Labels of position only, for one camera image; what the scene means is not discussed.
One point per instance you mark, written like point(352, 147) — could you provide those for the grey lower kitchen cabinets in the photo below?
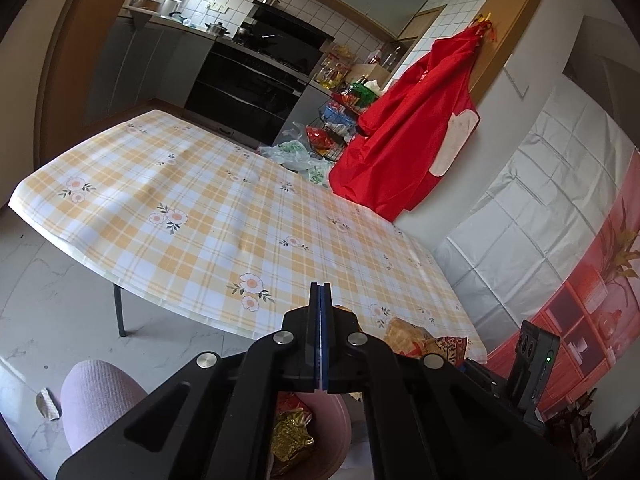
point(145, 70)

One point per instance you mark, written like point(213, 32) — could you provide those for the bright red snack packet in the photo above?
point(287, 401)

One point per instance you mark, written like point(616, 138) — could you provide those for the black built-in stove oven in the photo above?
point(240, 95)

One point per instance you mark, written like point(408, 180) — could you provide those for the checkered floral tablecloth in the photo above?
point(200, 220)

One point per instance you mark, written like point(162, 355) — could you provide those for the small cardboard scrap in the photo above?
point(47, 404)

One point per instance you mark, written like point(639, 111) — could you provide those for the red apron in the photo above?
point(400, 150)

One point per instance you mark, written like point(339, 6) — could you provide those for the white plastic container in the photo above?
point(173, 6)

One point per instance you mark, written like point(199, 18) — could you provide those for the black range hood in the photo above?
point(290, 30)

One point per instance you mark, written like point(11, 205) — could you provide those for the yellow wall hook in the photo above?
point(485, 22)

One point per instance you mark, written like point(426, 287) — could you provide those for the dark red snack packet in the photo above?
point(450, 350)

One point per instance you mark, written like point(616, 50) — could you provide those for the white wall socket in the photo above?
point(216, 7)

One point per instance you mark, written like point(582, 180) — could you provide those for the maroon plastic bin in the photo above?
point(335, 435)

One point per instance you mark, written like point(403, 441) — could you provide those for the black table leg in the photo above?
point(119, 310)

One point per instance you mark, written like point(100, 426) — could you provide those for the steel pot with lid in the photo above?
point(217, 29)

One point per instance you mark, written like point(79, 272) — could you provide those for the brown cardboard box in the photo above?
point(374, 74)

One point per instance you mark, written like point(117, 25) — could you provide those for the wall poster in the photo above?
point(550, 185)

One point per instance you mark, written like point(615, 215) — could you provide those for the pile of plastic bags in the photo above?
point(295, 155)

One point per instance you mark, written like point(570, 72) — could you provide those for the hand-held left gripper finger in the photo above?
point(325, 345)
point(314, 345)

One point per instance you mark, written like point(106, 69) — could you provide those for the gold foil wrapper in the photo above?
point(290, 440)

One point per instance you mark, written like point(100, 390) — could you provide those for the orange snack packet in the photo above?
point(407, 335)

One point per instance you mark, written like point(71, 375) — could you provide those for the group of cooking oil bottles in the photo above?
point(334, 67)

